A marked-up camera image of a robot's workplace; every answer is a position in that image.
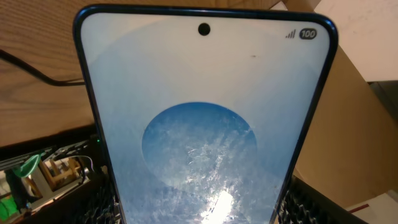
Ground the black USB charging cable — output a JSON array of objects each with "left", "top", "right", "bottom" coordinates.
[{"left": 0, "top": 49, "right": 85, "bottom": 87}]

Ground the blue Samsung Galaxy smartphone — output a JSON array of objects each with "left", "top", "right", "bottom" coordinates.
[{"left": 73, "top": 4, "right": 338, "bottom": 223}]

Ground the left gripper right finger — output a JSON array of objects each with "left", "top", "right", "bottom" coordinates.
[{"left": 277, "top": 177, "right": 366, "bottom": 224}]

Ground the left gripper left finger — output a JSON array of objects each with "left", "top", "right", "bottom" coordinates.
[{"left": 21, "top": 179, "right": 120, "bottom": 224}]

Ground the brown cardboard panel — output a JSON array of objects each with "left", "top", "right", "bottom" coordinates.
[{"left": 285, "top": 0, "right": 397, "bottom": 207}]

